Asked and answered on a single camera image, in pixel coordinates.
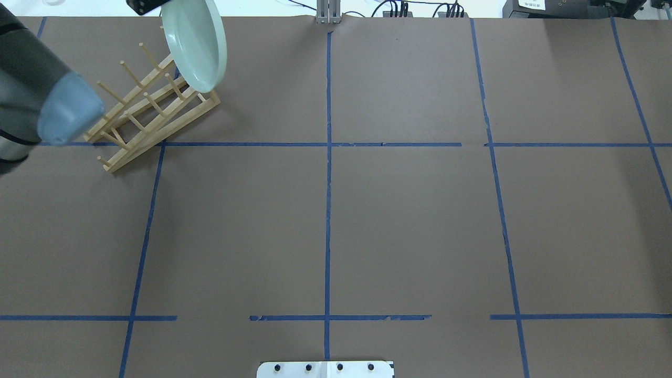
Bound aluminium frame post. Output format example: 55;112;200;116
316;0;342;25

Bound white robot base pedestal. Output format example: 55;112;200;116
256;361;395;377

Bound wooden dish rack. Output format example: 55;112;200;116
83;43;221;174

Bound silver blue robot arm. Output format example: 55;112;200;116
1;5;108;175

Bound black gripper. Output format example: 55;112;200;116
127;0;171;15

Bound pale green plate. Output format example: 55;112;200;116
161;1;228;93

